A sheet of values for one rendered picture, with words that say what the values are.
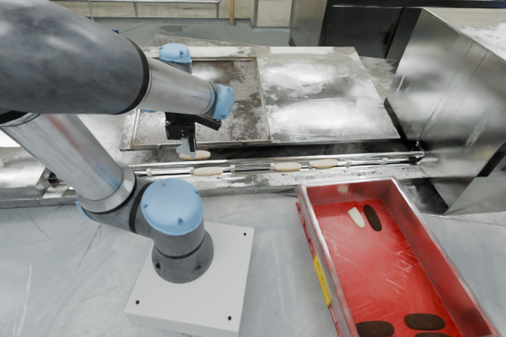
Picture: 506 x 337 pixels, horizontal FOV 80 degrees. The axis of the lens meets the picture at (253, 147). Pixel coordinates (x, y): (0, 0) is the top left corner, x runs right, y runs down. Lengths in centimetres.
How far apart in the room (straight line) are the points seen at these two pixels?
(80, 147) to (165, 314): 42
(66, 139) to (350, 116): 104
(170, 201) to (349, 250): 55
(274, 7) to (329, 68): 297
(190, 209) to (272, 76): 89
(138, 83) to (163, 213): 31
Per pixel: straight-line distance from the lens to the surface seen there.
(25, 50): 33
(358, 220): 102
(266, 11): 439
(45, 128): 49
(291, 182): 102
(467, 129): 107
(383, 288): 94
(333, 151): 123
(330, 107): 129
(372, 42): 291
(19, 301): 100
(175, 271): 76
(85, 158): 55
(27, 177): 111
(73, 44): 33
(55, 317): 94
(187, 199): 63
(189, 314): 76
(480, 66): 105
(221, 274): 79
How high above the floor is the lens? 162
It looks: 43 degrees down
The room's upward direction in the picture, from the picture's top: 4 degrees clockwise
